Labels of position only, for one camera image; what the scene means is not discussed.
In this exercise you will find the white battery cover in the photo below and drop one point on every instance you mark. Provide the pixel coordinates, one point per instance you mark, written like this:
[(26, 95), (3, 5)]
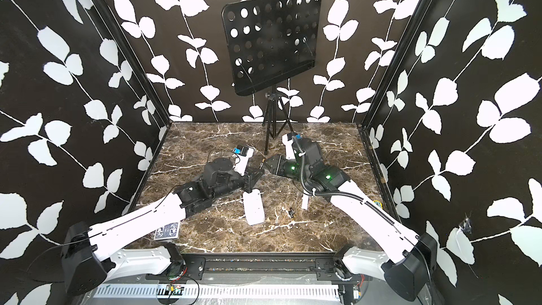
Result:
[(305, 202)]

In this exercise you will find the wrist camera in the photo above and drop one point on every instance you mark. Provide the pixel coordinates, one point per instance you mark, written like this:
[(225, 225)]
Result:
[(288, 141), (242, 155)]

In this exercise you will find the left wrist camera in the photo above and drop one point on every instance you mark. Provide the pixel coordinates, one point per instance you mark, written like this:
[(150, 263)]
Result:
[(242, 155)]

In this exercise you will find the white digital alarm clock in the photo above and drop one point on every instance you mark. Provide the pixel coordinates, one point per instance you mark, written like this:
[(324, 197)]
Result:
[(253, 207)]

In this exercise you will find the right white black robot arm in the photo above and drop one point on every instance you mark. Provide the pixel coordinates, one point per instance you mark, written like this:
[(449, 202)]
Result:
[(395, 240)]

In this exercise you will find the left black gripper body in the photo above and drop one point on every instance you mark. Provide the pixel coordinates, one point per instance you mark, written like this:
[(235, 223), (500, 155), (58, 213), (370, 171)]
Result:
[(235, 183)]

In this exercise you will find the blue playing card deck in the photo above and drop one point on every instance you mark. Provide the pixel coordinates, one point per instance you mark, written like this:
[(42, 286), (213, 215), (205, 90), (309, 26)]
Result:
[(167, 232)]

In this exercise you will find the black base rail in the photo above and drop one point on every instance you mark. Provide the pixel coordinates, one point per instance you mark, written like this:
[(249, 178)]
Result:
[(262, 264)]

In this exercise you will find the white slotted cable duct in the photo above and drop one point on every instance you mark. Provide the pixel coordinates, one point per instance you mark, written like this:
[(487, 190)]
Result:
[(192, 291)]

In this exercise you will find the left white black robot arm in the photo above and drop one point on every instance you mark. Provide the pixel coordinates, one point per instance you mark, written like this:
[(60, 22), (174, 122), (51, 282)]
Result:
[(95, 254)]

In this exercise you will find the black perforated music stand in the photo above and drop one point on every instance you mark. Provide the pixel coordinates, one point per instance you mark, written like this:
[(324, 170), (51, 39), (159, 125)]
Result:
[(270, 41)]

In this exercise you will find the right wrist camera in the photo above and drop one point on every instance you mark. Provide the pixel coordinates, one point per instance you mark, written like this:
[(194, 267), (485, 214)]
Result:
[(288, 141)]

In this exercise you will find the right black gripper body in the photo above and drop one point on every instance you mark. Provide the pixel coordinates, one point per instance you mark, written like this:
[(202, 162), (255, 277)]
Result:
[(291, 169)]

